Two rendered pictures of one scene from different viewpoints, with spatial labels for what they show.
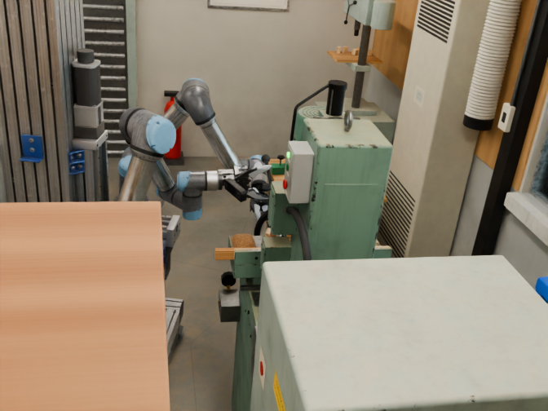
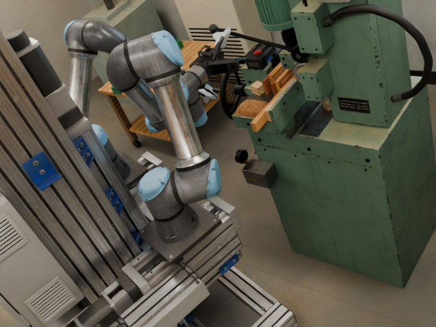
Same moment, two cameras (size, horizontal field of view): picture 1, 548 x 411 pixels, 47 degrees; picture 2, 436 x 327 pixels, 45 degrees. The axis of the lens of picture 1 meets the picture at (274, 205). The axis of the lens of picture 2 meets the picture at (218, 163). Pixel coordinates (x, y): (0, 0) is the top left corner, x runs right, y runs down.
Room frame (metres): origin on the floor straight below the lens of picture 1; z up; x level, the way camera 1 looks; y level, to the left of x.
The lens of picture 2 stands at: (0.63, 1.07, 2.01)
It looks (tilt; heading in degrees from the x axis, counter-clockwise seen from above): 37 degrees down; 333
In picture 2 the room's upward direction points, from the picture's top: 23 degrees counter-clockwise
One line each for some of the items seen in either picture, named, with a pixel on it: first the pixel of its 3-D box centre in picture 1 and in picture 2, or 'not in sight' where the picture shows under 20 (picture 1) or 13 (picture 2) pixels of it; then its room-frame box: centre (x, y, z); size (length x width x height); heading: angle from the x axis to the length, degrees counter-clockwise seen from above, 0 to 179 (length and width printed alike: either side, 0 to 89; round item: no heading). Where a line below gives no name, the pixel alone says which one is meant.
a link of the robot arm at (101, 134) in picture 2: (132, 174); (94, 144); (2.45, 0.62, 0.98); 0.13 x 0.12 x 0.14; 11
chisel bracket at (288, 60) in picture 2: not in sight; (300, 59); (2.02, -0.14, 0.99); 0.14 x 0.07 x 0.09; 12
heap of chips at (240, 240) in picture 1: (244, 241); (252, 106); (2.08, 0.10, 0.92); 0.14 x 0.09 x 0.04; 12
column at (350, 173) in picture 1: (332, 236); (358, 21); (1.76, -0.20, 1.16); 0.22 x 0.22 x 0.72; 12
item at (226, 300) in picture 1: (228, 305); (259, 173); (2.13, 0.15, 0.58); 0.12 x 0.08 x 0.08; 12
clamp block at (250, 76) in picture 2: not in sight; (265, 69); (2.23, -0.12, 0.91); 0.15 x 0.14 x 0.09; 102
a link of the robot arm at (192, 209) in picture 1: (189, 203); (189, 111); (2.15, 0.33, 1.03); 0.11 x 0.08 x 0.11; 50
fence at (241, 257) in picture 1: (314, 255); (311, 70); (2.01, -0.17, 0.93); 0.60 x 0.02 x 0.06; 102
